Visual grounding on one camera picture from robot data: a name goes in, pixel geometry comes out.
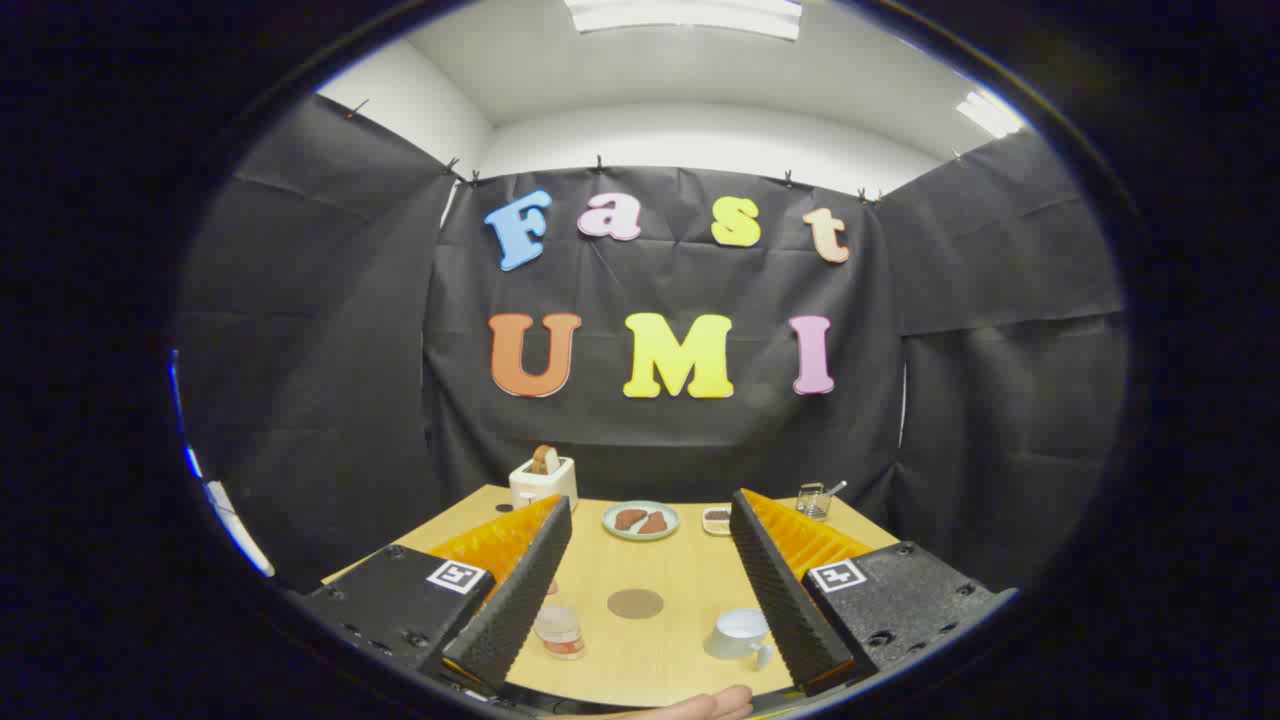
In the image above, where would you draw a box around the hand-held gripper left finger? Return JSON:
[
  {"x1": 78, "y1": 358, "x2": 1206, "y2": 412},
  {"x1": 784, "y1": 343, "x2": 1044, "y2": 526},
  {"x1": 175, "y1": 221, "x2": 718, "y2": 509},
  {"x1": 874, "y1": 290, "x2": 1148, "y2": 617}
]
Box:
[{"x1": 300, "y1": 494, "x2": 574, "y2": 698}]

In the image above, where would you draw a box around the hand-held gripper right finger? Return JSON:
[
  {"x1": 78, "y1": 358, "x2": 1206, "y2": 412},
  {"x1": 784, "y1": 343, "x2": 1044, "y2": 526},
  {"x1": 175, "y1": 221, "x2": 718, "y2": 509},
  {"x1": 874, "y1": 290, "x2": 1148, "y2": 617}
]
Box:
[{"x1": 728, "y1": 487, "x2": 1021, "y2": 698}]

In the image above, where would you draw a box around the clear juice bottle red label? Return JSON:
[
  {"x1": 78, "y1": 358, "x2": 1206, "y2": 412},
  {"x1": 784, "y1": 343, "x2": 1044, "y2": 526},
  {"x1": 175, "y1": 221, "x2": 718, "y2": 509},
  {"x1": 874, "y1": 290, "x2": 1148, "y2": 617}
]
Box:
[{"x1": 532, "y1": 578, "x2": 588, "y2": 661}]

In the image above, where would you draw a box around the white cup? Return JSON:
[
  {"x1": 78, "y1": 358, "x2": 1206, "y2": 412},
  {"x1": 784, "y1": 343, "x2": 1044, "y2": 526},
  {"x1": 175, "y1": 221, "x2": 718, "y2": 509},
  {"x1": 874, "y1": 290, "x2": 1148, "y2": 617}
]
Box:
[{"x1": 703, "y1": 607, "x2": 776, "y2": 671}]

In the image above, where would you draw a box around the round brown coaster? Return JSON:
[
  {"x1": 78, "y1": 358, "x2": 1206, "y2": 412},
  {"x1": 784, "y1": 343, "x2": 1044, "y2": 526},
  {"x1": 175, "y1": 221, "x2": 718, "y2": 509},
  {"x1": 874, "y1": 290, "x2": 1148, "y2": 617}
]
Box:
[{"x1": 607, "y1": 588, "x2": 665, "y2": 620}]

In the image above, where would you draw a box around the white toaster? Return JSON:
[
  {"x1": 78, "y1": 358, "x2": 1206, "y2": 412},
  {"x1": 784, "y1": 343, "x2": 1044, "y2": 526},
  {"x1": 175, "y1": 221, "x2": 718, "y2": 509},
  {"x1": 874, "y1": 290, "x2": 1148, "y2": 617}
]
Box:
[{"x1": 508, "y1": 456, "x2": 579, "y2": 511}]

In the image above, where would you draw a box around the pale green plate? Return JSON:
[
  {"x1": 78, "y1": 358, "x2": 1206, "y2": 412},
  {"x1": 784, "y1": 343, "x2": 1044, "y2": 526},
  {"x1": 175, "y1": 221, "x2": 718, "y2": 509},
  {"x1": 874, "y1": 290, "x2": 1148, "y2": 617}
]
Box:
[{"x1": 602, "y1": 500, "x2": 681, "y2": 542}]

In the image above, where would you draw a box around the wooden table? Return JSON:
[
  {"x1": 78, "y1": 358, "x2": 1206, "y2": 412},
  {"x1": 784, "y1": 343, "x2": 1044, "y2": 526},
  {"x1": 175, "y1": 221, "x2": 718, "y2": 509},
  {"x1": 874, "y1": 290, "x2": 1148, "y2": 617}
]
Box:
[{"x1": 322, "y1": 485, "x2": 901, "y2": 709}]

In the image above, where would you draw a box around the black backdrop cloth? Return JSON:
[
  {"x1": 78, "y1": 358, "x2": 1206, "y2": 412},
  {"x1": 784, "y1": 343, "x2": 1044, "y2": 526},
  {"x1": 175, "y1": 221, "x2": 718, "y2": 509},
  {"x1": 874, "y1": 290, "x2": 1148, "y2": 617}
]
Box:
[{"x1": 172, "y1": 92, "x2": 1129, "y2": 591}]

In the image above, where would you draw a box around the small ceiling light panel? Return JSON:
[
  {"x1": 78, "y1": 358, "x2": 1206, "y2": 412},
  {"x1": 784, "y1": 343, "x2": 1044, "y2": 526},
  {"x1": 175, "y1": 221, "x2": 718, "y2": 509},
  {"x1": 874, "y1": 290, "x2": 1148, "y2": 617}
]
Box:
[{"x1": 955, "y1": 90, "x2": 1026, "y2": 139}]

